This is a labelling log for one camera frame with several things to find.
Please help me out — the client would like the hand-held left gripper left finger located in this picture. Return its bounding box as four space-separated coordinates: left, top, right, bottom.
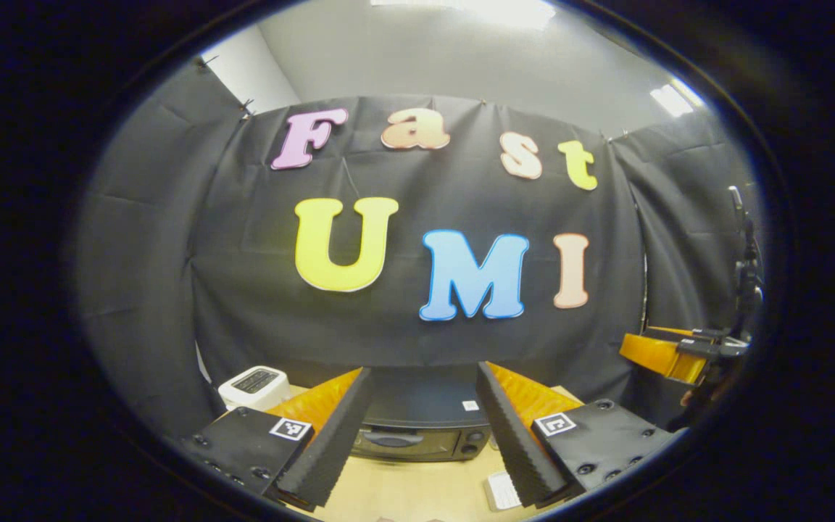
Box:
182 366 375 510

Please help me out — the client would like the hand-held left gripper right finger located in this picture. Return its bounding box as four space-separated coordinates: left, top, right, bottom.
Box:
474 361 679 510

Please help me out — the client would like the black electric oven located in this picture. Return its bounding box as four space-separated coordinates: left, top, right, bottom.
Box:
351 362 494 463

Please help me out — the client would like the small white ribbed tray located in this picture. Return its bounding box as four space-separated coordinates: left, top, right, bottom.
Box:
483 471 523 512

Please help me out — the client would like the white toaster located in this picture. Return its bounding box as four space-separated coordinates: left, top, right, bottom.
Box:
217 365 291 412

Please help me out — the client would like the small ceiling light panel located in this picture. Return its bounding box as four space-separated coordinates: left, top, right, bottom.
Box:
649 76 705 117

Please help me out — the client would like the black backdrop cloth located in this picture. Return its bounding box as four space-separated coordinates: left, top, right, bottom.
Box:
73 62 766 436

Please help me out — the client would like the large ceiling light panel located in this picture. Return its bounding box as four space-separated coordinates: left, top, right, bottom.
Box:
370 0 556 30

